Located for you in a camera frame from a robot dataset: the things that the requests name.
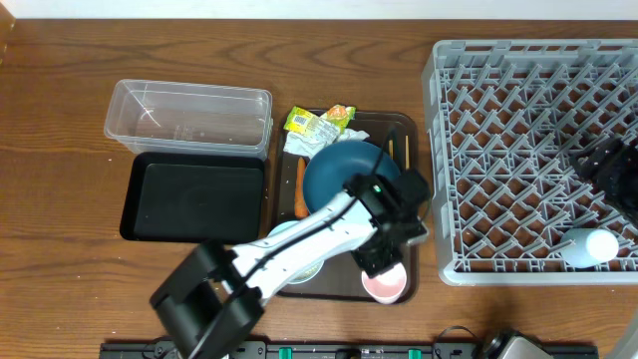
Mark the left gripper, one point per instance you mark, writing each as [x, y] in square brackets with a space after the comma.
[381, 261]

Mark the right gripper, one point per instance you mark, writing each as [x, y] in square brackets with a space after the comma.
[608, 163]

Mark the pink cup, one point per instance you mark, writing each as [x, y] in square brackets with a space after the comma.
[386, 288]

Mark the dark blue plate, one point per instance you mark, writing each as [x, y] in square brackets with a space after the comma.
[337, 164]

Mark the light blue cup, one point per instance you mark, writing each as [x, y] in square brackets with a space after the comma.
[587, 247]

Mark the light blue rice bowl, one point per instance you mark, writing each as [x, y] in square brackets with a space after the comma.
[311, 271]

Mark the orange carrot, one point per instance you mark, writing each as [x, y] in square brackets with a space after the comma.
[300, 209]

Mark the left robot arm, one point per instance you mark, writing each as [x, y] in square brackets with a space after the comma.
[213, 299]

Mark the grey dishwasher rack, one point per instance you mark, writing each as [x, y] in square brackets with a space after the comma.
[504, 117]

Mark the black waste tray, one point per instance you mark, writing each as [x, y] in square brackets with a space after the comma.
[193, 198]

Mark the right wooden chopstick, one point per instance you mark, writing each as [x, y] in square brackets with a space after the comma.
[407, 153]

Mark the brown serving tray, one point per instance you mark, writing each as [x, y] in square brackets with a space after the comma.
[340, 277]

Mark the yellow green snack wrapper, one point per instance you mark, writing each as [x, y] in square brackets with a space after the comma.
[326, 127]

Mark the crumpled white napkin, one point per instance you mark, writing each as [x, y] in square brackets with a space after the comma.
[299, 145]

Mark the clear plastic bin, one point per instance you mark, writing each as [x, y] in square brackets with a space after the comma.
[186, 118]

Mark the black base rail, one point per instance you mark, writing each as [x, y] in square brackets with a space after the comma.
[165, 349]

